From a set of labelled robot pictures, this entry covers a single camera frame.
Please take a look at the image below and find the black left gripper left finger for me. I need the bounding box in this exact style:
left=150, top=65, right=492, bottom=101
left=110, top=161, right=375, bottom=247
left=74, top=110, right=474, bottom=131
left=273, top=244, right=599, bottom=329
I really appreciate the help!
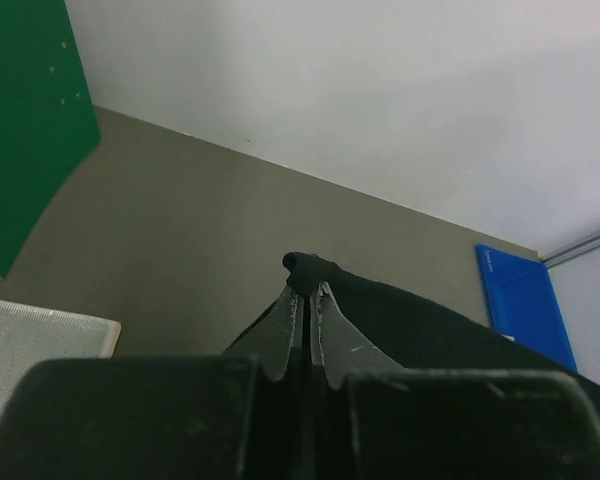
left=0, top=290, right=303, bottom=479

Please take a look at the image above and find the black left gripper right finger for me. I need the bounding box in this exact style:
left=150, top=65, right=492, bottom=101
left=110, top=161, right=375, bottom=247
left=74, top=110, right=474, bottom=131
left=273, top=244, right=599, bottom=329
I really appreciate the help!
left=310, top=283, right=600, bottom=479

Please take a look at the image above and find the black t shirt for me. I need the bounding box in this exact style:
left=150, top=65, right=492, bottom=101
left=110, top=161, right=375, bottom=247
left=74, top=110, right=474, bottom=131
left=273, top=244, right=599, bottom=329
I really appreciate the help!
left=219, top=252, right=600, bottom=436

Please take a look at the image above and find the blue folder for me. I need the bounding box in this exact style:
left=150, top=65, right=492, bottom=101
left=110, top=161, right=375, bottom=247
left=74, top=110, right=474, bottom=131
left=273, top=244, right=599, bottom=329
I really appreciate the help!
left=475, top=244, right=578, bottom=372

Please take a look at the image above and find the clear plastic bin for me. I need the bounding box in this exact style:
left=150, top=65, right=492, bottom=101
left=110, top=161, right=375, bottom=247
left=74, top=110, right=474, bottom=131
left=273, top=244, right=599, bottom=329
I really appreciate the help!
left=0, top=300, right=121, bottom=415

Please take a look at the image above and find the green binder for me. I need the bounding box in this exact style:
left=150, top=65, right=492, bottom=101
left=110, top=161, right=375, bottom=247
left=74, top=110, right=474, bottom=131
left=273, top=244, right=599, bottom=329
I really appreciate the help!
left=0, top=1, right=101, bottom=277

